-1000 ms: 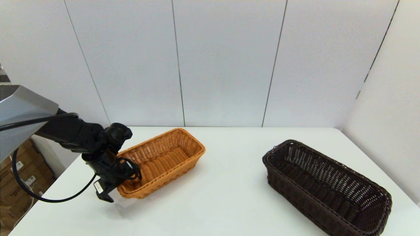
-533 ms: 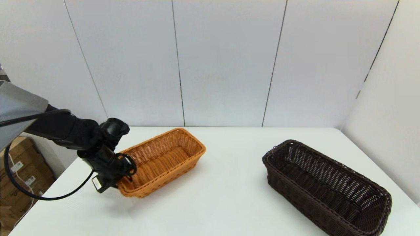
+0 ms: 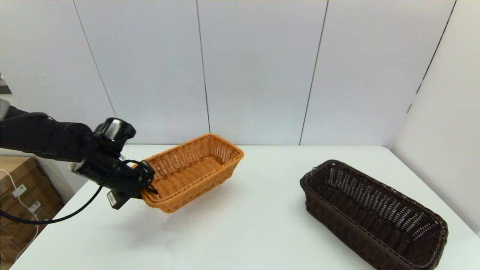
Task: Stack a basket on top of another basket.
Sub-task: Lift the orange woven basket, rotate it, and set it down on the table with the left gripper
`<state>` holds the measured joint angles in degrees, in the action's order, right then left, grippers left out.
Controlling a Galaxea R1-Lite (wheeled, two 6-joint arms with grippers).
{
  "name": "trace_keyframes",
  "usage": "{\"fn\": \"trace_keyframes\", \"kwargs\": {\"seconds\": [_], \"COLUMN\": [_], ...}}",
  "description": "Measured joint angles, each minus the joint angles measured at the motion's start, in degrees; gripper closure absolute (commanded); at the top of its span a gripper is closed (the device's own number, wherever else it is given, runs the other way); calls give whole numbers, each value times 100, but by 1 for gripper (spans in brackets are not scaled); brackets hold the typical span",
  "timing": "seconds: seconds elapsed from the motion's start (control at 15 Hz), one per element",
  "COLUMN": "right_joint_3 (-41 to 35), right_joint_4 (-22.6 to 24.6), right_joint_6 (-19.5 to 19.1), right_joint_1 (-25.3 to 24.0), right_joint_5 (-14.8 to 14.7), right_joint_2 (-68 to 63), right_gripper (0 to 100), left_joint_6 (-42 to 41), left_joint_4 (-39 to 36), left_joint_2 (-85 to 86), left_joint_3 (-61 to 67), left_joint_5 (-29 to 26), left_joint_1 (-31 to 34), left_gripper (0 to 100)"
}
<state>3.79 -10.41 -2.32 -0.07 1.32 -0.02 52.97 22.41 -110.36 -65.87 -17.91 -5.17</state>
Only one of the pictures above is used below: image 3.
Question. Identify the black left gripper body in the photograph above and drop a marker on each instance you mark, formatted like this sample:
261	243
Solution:
108	172

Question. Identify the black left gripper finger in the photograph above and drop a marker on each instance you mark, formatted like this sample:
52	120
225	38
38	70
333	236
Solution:
151	189

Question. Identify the orange wicker basket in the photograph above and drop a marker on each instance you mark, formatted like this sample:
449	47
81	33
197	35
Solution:
191	172

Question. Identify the dark brown wicker basket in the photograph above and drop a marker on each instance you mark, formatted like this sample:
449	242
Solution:
375	221

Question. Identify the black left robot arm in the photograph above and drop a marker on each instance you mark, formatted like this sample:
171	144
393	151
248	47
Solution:
37	135

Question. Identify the white paper tag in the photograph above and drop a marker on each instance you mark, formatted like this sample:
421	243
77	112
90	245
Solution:
35	206
19	191

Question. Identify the brown cardboard box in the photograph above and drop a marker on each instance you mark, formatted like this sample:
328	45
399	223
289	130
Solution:
18	176

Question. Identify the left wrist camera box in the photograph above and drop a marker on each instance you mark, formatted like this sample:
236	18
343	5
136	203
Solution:
118	199

